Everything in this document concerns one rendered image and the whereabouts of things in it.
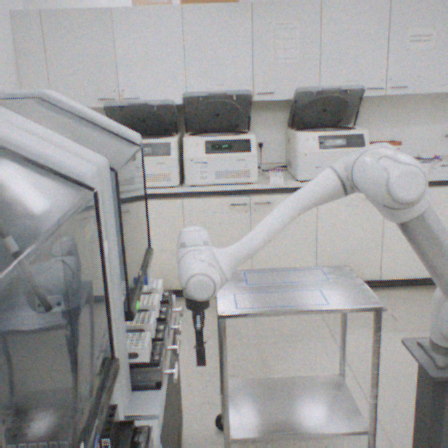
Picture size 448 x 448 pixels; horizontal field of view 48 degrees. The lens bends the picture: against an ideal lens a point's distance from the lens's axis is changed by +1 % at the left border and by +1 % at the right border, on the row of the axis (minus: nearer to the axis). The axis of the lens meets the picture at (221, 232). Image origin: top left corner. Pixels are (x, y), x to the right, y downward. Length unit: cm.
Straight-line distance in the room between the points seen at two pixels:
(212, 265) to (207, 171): 250
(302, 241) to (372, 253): 57
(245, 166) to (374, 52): 131
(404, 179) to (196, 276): 55
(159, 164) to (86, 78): 87
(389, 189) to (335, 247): 275
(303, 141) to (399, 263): 124
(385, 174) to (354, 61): 291
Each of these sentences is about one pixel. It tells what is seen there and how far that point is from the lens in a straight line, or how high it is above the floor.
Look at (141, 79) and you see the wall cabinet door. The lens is 400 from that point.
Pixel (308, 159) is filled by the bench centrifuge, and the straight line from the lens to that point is 381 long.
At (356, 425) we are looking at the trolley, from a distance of 222.
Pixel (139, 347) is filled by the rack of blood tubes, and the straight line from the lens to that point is 155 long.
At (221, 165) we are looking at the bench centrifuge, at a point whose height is 106.
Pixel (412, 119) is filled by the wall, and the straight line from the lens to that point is 468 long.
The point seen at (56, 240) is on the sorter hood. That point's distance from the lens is 82.
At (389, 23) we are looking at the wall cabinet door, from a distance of 424.
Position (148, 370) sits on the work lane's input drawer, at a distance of 156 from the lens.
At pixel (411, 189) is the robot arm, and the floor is 135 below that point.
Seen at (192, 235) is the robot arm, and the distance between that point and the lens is 141.
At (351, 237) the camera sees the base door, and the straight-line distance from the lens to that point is 402.
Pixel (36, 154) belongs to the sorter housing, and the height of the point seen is 148.
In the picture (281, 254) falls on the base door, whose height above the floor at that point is 34.
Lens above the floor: 160
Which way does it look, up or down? 16 degrees down
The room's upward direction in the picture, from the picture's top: 2 degrees counter-clockwise
